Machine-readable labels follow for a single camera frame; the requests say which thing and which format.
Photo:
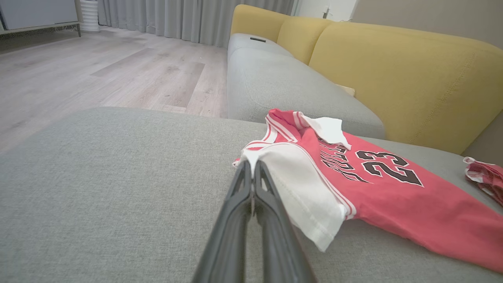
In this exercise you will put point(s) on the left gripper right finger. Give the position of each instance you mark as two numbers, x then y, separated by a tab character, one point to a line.
279	251

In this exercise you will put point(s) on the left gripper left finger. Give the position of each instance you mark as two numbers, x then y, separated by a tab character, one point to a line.
228	243

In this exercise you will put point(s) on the red number 23 jersey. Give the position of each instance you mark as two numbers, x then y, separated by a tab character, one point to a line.
393	204

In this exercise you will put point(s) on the red shorts with white hems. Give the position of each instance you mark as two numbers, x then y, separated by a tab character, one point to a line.
487	177

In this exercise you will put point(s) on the grey sofa chaise seat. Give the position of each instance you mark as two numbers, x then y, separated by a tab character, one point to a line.
118	188

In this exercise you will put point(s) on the grey sofa seat cushion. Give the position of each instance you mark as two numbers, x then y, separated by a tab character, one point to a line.
283	86

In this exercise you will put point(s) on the small tan tag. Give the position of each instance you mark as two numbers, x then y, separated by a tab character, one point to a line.
347	90

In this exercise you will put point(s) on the black remote control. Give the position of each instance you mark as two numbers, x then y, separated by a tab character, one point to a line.
257	39

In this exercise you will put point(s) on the large yellow sofa back cushion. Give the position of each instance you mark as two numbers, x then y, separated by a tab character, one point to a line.
412	78

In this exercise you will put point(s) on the grey curtain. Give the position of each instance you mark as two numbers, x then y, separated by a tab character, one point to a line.
177	17

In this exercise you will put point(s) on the white ribbed cylinder appliance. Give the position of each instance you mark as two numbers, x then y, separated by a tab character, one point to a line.
90	15

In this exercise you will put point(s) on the grey white cabinet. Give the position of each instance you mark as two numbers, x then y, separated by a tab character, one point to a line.
39	13

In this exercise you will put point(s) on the wall socket with plug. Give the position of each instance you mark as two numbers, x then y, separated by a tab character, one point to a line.
325	13

